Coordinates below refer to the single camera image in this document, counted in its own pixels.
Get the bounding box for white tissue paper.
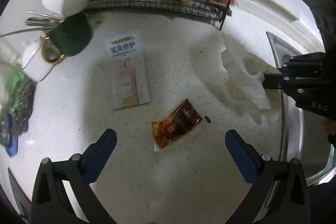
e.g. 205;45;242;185
221;33;282;124

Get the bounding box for brown sauce sachet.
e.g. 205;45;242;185
151;98;203;150

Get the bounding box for stainless steel sink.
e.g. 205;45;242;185
266;32;335;186

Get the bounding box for blue saucer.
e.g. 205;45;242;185
6;112;18;157

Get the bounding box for dark woven coaster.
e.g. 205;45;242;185
13;76;37;138

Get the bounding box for white shampoo sachet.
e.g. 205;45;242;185
105;31;150;110

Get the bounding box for white lidded jar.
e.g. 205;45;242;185
22;38;54;82

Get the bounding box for glass carafe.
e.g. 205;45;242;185
1;63;25;114

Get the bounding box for dark green enamel mug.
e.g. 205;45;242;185
42;12;93;64

